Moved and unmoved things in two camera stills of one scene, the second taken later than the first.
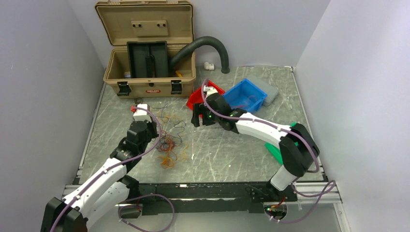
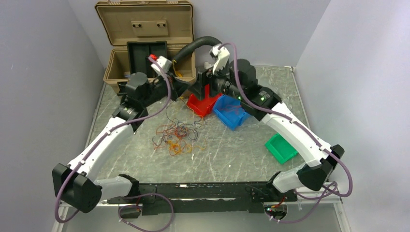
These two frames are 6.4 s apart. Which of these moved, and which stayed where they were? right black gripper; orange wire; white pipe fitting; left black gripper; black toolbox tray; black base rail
Moved: orange wire; right black gripper; left black gripper
Stayed: white pipe fitting; black toolbox tray; black base rail
